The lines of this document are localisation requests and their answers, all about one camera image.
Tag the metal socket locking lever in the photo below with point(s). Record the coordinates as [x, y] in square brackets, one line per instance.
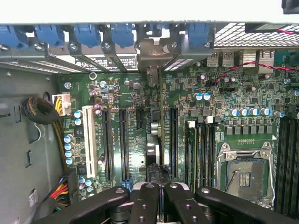
[271, 175]

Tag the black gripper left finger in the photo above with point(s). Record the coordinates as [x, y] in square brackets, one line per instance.
[144, 205]

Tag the short black expansion slot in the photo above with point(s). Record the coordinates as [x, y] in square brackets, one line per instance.
[140, 119]

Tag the long black expansion slot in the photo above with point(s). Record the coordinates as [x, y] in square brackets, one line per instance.
[124, 144]
[174, 140]
[108, 144]

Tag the black RAM slot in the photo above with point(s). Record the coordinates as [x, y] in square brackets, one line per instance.
[202, 151]
[282, 163]
[211, 151]
[294, 163]

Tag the white expansion slot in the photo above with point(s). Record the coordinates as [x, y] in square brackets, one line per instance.
[90, 140]

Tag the open PC case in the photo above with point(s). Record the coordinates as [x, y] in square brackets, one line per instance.
[23, 144]

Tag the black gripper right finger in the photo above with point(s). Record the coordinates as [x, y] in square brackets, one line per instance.
[182, 205]

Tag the green motherboard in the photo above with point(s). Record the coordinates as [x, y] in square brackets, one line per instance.
[121, 93]

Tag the white power connector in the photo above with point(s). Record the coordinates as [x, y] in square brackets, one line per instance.
[64, 105]

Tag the CPU socket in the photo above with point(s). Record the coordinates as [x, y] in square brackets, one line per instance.
[245, 177]

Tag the blue slot clip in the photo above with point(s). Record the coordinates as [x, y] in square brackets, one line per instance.
[198, 35]
[86, 35]
[122, 35]
[9, 36]
[49, 35]

